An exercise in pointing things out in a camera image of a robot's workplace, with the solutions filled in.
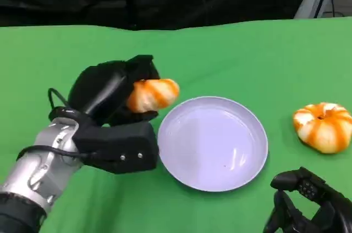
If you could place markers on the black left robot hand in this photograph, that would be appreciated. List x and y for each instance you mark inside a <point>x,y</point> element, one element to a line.
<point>101,87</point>

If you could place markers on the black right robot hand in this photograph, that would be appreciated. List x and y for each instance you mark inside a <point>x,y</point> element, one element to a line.
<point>327,211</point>

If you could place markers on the orange white toy bread roll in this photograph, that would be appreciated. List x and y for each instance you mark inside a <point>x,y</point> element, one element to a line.
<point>323,131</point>
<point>154,95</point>

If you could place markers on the green table cloth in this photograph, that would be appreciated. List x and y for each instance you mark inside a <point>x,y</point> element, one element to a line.
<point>220,60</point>

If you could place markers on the lilac plate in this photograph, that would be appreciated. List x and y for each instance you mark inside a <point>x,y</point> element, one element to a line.
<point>213,145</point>

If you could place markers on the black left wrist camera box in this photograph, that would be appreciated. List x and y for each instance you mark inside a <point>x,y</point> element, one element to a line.
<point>123,147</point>

